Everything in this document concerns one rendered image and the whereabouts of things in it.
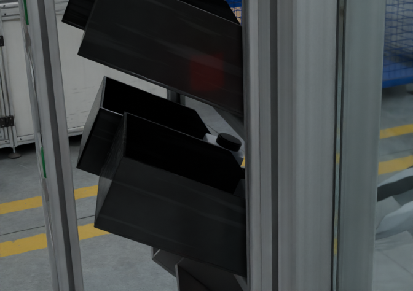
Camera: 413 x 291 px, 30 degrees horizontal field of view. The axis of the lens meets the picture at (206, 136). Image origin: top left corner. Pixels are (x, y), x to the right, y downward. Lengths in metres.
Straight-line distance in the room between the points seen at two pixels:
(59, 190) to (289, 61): 0.45
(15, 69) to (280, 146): 4.32
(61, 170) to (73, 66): 3.97
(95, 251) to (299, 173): 3.26
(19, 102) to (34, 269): 1.44
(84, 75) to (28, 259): 1.51
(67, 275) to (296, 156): 0.47
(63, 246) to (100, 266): 2.70
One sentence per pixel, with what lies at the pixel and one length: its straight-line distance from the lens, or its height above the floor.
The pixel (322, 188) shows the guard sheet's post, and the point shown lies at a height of 1.53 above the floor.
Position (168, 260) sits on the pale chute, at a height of 1.18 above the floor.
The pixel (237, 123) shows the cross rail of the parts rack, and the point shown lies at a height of 1.39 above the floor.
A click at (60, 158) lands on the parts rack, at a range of 0.63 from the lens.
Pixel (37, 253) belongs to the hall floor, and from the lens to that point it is 3.51.
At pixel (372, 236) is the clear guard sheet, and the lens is 0.20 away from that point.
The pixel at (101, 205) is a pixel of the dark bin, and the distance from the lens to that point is 0.71.
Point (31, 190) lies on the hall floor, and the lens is 4.17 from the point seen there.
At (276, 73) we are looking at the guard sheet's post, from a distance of 0.22.
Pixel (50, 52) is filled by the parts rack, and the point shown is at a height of 1.48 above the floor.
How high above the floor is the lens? 1.62
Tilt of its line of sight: 20 degrees down
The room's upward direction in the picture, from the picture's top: 2 degrees counter-clockwise
